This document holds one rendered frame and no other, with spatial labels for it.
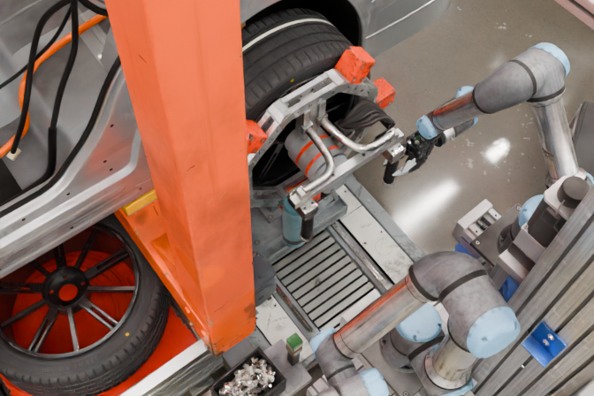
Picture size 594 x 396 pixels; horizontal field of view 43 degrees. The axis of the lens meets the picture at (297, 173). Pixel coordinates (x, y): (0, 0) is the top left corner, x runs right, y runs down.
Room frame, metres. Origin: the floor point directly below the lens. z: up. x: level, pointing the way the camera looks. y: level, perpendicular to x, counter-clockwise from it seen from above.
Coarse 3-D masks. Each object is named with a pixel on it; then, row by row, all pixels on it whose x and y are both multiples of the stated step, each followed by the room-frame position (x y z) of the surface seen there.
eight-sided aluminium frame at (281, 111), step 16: (320, 80) 1.40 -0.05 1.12; (336, 80) 1.40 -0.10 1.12; (368, 80) 1.51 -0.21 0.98; (288, 96) 1.33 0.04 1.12; (320, 96) 1.34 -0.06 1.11; (368, 96) 1.47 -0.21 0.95; (272, 112) 1.28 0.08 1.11; (288, 112) 1.27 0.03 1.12; (272, 128) 1.24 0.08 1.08; (368, 128) 1.49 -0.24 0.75; (256, 160) 1.19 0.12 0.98; (304, 176) 1.38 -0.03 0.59; (256, 192) 1.24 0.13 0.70; (272, 192) 1.28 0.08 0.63; (288, 192) 1.29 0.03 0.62
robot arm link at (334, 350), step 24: (432, 264) 0.68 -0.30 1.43; (456, 264) 0.67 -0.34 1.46; (480, 264) 0.68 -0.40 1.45; (408, 288) 0.65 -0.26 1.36; (432, 288) 0.63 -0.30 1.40; (360, 312) 0.64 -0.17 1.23; (384, 312) 0.61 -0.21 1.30; (408, 312) 0.61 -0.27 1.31; (336, 336) 0.59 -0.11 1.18; (360, 336) 0.58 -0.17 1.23; (336, 360) 0.54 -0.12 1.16
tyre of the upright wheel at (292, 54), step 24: (264, 24) 1.56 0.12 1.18; (312, 24) 1.61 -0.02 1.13; (264, 48) 1.46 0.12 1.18; (288, 48) 1.46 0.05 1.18; (312, 48) 1.48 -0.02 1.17; (336, 48) 1.51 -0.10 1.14; (264, 72) 1.38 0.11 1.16; (288, 72) 1.38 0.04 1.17; (312, 72) 1.43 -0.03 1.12; (264, 96) 1.31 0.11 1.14
